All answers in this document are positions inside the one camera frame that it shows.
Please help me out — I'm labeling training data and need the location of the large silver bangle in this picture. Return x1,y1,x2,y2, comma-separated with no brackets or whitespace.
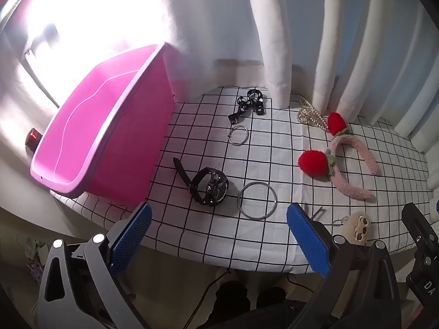
237,181,278,220

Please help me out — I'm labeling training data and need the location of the black wrist watch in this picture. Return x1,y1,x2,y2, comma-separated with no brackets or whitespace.
173,157,230,208

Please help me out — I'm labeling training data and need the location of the gold hair claw clip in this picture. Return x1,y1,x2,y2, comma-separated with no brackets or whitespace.
297,96,330,132

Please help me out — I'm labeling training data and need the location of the black white patterned lanyard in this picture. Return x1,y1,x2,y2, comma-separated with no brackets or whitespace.
228,89,267,124

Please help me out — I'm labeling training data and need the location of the black cable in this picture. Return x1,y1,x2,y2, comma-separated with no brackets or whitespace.
201,270,235,317

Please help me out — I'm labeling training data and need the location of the small red container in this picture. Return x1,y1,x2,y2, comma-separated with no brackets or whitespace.
25,127,42,152

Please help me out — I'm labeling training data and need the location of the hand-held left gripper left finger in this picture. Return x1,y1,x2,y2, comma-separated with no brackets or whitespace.
37,202,153,329

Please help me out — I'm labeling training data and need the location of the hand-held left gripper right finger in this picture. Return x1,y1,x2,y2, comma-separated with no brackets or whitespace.
286,202,403,329

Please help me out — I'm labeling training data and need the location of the thin metal hair pin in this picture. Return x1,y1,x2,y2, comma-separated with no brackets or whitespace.
302,203,325,220

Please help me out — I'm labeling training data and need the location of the white curtain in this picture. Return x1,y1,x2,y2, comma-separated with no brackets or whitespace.
0,0,439,160

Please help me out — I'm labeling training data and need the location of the beige sloth plush keychain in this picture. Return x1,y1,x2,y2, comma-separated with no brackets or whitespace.
331,212,372,244

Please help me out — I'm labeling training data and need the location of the pink plastic bin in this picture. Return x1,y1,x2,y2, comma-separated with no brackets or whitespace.
30,43,178,209

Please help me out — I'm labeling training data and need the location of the small silver bracelet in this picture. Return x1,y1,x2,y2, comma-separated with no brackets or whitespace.
228,125,249,146

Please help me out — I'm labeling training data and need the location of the pink strawberry plush headband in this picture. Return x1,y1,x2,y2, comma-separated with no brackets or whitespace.
298,111,380,201

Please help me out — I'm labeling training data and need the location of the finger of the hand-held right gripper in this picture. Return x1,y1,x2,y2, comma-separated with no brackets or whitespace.
401,202,431,251

